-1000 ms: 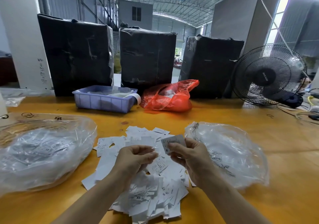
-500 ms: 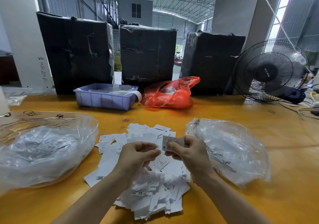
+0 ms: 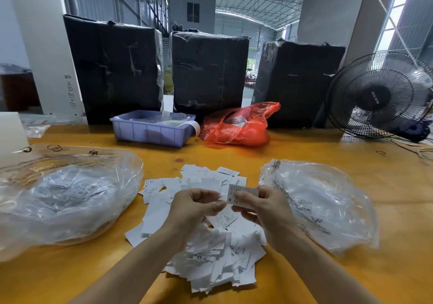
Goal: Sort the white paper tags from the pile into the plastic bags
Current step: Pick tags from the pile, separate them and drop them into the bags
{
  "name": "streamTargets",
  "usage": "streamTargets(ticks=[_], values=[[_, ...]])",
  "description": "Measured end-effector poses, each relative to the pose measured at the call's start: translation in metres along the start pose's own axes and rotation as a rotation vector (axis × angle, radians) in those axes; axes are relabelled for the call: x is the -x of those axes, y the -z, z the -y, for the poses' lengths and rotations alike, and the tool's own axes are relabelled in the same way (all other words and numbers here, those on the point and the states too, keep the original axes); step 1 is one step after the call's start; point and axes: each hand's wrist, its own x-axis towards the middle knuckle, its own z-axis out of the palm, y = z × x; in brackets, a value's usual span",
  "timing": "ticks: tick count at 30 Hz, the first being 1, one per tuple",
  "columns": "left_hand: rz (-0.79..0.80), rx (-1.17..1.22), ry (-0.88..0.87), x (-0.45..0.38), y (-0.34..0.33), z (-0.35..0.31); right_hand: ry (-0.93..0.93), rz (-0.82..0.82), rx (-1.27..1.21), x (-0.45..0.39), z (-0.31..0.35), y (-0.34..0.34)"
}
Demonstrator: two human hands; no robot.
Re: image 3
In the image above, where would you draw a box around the person's left hand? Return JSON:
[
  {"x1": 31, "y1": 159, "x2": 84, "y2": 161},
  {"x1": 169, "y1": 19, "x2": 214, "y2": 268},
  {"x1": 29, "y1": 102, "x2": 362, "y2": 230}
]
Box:
[{"x1": 162, "y1": 188, "x2": 228, "y2": 242}]

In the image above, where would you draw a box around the person's right hand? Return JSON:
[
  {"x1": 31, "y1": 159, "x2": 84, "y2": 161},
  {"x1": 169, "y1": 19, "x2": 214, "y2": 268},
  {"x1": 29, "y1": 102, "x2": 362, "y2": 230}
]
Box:
[{"x1": 233, "y1": 185, "x2": 301, "y2": 251}]

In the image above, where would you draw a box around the white paper label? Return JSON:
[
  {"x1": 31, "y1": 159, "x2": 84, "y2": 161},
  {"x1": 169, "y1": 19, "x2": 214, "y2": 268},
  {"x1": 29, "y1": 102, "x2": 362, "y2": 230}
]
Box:
[{"x1": 226, "y1": 183, "x2": 261, "y2": 207}]

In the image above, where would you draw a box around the pile of white labels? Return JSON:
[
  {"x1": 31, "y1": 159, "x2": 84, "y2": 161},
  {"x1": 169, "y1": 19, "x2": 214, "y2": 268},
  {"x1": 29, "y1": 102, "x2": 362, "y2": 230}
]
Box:
[{"x1": 124, "y1": 164, "x2": 267, "y2": 295}]

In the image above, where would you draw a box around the clear plastic bag black print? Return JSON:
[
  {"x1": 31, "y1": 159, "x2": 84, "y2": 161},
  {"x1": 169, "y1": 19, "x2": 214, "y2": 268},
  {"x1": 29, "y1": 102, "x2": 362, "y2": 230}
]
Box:
[{"x1": 259, "y1": 159, "x2": 380, "y2": 254}]

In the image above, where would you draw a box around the large clear bag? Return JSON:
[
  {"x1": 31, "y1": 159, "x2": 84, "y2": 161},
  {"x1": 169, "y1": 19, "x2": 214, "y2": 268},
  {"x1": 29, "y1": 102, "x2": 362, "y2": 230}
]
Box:
[{"x1": 0, "y1": 145, "x2": 145, "y2": 262}]

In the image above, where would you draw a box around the person's right forearm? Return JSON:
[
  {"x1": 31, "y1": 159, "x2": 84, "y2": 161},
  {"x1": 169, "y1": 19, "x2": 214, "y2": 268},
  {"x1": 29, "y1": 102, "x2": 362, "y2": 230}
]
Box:
[{"x1": 279, "y1": 236, "x2": 384, "y2": 304}]

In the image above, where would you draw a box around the person's left forearm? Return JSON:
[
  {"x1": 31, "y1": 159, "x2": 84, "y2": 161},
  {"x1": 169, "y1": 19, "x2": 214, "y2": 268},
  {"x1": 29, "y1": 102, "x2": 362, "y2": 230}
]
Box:
[{"x1": 71, "y1": 227, "x2": 184, "y2": 304}]

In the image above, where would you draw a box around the red plastic bag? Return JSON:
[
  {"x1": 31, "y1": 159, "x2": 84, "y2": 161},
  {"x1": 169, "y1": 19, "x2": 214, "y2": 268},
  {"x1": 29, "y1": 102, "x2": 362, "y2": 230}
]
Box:
[{"x1": 199, "y1": 101, "x2": 281, "y2": 147}]

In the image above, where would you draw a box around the blue plastic bin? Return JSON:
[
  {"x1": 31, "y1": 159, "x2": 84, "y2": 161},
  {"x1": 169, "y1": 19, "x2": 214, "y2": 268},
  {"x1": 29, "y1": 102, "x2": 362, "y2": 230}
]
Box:
[{"x1": 110, "y1": 109, "x2": 201, "y2": 149}]

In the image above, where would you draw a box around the large black wrapped bale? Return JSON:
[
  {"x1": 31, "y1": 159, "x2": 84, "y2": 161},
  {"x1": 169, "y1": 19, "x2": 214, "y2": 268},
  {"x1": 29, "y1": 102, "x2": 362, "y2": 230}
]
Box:
[
  {"x1": 252, "y1": 39, "x2": 346, "y2": 130},
  {"x1": 170, "y1": 30, "x2": 250, "y2": 120},
  {"x1": 63, "y1": 14, "x2": 165, "y2": 126}
]

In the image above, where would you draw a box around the black table fan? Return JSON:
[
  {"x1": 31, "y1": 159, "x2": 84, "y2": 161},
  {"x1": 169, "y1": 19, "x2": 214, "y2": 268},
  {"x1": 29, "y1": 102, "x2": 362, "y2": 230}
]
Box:
[{"x1": 325, "y1": 51, "x2": 433, "y2": 142}]

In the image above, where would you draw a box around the white foam box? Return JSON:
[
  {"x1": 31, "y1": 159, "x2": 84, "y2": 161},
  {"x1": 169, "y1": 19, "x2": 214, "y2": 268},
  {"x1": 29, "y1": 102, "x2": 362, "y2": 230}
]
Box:
[{"x1": 0, "y1": 112, "x2": 29, "y2": 162}]

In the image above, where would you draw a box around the grey cabin with window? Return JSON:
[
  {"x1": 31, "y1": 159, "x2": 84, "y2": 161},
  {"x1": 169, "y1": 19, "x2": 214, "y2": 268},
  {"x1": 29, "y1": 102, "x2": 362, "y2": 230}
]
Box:
[{"x1": 168, "y1": 0, "x2": 217, "y2": 34}]

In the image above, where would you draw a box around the brown wooden cabinet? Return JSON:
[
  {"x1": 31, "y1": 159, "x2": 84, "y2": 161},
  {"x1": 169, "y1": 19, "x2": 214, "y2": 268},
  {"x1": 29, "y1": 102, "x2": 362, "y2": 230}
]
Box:
[{"x1": 0, "y1": 74, "x2": 40, "y2": 112}]

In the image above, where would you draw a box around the white pillar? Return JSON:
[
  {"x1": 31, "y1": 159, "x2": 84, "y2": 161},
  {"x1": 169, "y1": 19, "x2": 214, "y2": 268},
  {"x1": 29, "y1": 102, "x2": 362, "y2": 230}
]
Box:
[{"x1": 7, "y1": 0, "x2": 85, "y2": 119}]

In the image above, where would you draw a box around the bundle of cables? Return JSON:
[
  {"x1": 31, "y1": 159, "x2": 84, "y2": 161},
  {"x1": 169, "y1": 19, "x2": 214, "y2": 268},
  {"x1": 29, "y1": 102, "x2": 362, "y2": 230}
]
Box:
[{"x1": 389, "y1": 135, "x2": 433, "y2": 162}]

